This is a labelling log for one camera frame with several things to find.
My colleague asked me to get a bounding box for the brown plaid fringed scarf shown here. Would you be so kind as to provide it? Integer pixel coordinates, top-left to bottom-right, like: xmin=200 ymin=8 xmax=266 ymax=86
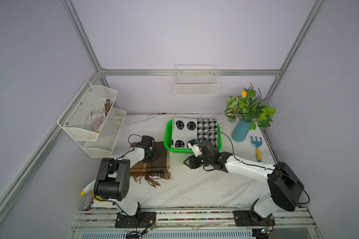
xmin=130 ymin=141 xmax=172 ymax=188

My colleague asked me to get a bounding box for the white mesh upper shelf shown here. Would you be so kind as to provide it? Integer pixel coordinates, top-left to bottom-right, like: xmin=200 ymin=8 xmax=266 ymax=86
xmin=57 ymin=82 xmax=118 ymax=141

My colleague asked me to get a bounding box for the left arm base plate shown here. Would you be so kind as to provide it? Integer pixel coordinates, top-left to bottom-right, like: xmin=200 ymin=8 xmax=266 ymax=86
xmin=115 ymin=212 xmax=157 ymax=229

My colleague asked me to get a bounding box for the yellow object beside table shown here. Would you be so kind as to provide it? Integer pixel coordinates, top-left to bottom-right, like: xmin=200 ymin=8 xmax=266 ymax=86
xmin=80 ymin=180 xmax=106 ymax=202

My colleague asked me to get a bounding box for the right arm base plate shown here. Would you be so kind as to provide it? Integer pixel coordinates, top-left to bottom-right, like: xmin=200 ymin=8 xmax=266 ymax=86
xmin=233 ymin=210 xmax=275 ymax=227

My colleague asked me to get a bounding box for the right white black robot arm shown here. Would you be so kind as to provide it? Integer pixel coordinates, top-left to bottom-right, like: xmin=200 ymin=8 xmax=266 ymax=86
xmin=183 ymin=140 xmax=304 ymax=219

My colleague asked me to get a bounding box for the clear glove in shelf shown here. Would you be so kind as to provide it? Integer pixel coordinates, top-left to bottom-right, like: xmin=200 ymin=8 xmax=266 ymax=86
xmin=86 ymin=108 xmax=106 ymax=133

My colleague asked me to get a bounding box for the artificial green plant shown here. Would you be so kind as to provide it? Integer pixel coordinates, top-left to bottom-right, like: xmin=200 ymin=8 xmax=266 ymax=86
xmin=224 ymin=84 xmax=276 ymax=130

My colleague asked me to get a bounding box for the houndstooth smiley knit scarf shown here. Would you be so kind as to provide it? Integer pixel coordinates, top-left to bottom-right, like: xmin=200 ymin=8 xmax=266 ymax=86
xmin=170 ymin=118 xmax=219 ymax=149

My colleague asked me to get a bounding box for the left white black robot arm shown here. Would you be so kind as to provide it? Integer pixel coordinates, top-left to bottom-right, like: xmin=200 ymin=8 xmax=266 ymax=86
xmin=93 ymin=135 xmax=158 ymax=217

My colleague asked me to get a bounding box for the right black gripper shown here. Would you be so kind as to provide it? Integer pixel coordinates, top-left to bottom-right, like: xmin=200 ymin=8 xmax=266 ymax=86
xmin=183 ymin=154 xmax=212 ymax=169

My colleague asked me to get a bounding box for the blue yellow garden fork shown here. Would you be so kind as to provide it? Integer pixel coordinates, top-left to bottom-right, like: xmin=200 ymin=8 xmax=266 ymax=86
xmin=251 ymin=136 xmax=262 ymax=162

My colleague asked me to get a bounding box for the green plastic basket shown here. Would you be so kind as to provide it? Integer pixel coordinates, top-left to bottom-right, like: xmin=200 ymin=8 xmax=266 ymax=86
xmin=164 ymin=120 xmax=222 ymax=154

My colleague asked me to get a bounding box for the blue vase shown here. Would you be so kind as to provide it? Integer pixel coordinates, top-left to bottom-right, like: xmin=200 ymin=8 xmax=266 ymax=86
xmin=231 ymin=120 xmax=252 ymax=142

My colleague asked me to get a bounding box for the white wire wall basket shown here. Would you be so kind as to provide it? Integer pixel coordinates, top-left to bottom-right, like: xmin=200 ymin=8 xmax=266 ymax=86
xmin=175 ymin=65 xmax=219 ymax=96

